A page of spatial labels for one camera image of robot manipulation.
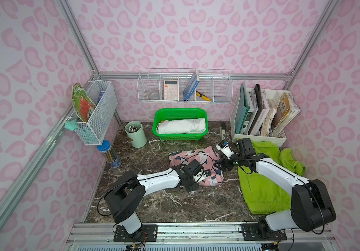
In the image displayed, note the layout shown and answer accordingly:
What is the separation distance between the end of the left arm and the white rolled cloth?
33cm

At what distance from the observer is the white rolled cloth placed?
3.37ft

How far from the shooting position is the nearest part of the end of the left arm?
24.8 inches
